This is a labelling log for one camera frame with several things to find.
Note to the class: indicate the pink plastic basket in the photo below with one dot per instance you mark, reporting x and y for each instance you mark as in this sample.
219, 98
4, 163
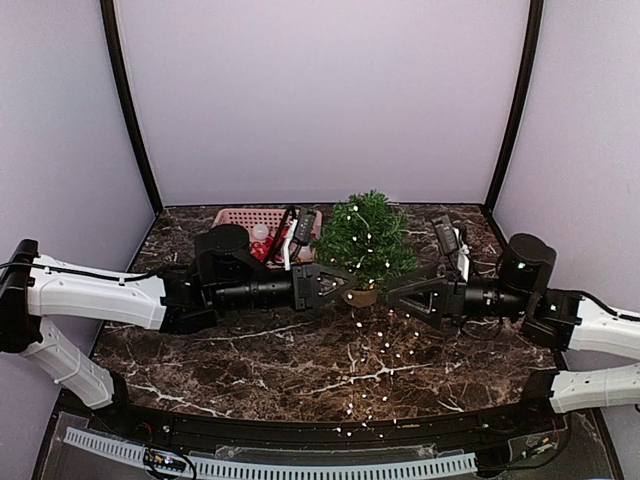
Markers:
247, 217

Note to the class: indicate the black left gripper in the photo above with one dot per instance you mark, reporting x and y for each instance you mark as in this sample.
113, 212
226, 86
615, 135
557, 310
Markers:
305, 291

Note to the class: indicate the white slotted cable duct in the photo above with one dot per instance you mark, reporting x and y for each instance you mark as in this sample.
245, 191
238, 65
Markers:
164, 464

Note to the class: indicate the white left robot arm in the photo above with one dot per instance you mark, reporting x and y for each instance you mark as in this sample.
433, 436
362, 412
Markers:
36, 287

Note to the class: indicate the white ball ornament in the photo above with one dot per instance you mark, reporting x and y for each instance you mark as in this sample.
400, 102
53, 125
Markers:
260, 233

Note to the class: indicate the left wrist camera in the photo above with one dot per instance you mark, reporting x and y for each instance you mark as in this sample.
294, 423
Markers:
296, 247

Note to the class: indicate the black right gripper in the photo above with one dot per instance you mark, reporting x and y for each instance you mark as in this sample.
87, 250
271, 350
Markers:
454, 294

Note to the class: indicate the beige tree pot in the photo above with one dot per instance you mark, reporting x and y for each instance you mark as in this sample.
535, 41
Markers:
360, 298

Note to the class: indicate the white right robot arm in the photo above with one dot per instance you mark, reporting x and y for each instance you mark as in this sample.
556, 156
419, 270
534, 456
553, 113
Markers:
557, 319

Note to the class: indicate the small green christmas tree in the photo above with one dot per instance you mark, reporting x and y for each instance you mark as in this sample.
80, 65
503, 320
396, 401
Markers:
365, 238

